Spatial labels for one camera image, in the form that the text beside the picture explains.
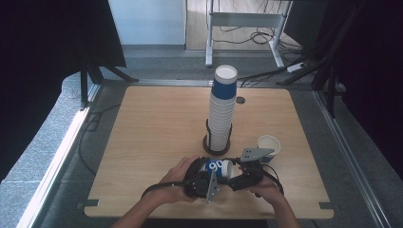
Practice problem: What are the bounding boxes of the person's left hand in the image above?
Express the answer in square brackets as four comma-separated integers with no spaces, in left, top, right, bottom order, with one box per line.
[155,154,202,204]

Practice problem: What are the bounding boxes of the white metal desk frame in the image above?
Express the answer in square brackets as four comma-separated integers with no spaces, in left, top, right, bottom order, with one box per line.
[204,0,293,69]

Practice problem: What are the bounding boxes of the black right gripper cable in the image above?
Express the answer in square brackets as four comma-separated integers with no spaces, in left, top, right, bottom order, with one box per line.
[260,169,285,196]

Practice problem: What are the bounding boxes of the aluminium floor rail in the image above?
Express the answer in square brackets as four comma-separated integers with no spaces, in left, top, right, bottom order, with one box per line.
[313,89,393,228]
[17,84,103,228]

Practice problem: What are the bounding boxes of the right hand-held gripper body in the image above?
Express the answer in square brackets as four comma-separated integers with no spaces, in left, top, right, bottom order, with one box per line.
[227,147,276,192]

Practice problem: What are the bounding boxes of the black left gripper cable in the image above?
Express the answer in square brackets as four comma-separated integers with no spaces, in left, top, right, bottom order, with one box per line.
[141,180,191,200]

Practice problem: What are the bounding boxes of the stack of white paper cups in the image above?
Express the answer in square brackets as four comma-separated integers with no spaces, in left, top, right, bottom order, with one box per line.
[207,65,239,152]

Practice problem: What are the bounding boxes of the dark curtain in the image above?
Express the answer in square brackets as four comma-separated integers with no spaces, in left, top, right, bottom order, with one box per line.
[317,0,403,179]
[0,0,127,183]

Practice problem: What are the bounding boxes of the black wire cup holder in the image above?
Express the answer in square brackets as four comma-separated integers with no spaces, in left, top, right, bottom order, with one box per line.
[202,118,233,157]

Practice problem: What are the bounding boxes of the blue white paper cup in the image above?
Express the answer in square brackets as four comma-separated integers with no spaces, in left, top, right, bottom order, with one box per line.
[257,135,282,164]
[203,159,236,179]

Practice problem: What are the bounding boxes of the black tripod stand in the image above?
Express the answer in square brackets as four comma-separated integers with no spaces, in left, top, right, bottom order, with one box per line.
[79,56,140,108]

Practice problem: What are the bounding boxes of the black metal stand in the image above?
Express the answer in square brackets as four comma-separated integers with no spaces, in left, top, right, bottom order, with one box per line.
[276,0,369,119]

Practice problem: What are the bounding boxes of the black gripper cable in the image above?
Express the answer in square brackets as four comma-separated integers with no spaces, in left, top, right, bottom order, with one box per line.
[260,169,285,196]
[141,180,191,200]

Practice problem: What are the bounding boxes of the tangle of black floor cables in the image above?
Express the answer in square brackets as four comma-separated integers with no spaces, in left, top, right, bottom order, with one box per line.
[212,25,305,55]

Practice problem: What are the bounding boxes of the thin black floor cable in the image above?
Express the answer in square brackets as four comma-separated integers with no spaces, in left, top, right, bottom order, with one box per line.
[77,103,123,176]

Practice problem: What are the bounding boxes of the black power strip cables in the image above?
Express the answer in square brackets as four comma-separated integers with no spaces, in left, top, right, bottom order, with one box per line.
[237,67,290,88]

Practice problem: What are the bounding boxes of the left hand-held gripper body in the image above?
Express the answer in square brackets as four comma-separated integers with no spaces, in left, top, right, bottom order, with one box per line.
[183,166,221,205]

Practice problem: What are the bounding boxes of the person's right hand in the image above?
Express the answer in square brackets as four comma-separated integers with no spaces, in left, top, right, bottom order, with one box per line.
[249,178,284,207]

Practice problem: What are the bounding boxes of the white power strip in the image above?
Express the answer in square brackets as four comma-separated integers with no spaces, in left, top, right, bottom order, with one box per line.
[286,62,308,74]

